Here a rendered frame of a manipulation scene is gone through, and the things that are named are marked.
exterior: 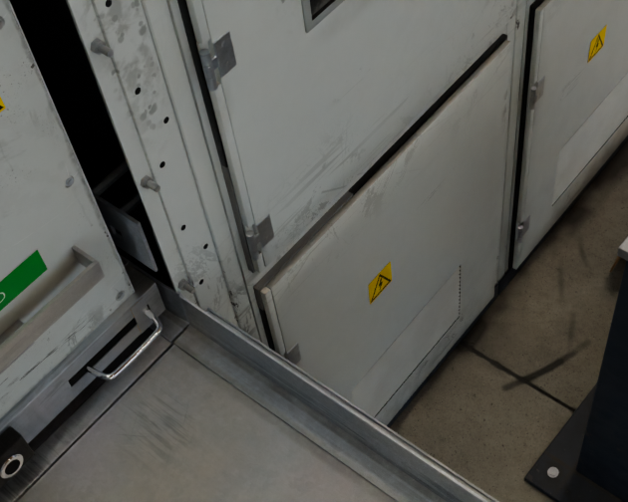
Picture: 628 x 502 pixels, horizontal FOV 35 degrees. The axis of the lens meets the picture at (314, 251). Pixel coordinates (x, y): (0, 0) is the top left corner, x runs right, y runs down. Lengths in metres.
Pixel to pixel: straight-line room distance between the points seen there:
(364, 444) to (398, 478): 0.06
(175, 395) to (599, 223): 1.44
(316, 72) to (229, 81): 0.16
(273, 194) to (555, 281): 1.20
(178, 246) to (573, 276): 1.34
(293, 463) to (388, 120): 0.52
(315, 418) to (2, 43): 0.56
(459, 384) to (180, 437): 1.07
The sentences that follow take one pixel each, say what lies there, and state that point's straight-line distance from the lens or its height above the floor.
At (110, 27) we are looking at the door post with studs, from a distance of 0.97.
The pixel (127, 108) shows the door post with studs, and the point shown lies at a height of 1.22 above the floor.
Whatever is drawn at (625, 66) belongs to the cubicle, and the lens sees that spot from 2.30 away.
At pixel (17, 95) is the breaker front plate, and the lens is 0.99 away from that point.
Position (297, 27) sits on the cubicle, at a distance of 1.16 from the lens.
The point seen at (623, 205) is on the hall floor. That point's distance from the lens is 2.51.
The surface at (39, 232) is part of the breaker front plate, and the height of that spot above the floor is 1.12.
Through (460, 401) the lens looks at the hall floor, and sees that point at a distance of 2.17.
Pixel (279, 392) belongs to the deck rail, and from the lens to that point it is 1.22.
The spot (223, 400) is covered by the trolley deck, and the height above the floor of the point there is 0.85.
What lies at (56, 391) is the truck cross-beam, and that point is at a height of 0.90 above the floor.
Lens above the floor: 1.91
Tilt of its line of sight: 52 degrees down
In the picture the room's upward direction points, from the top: 10 degrees counter-clockwise
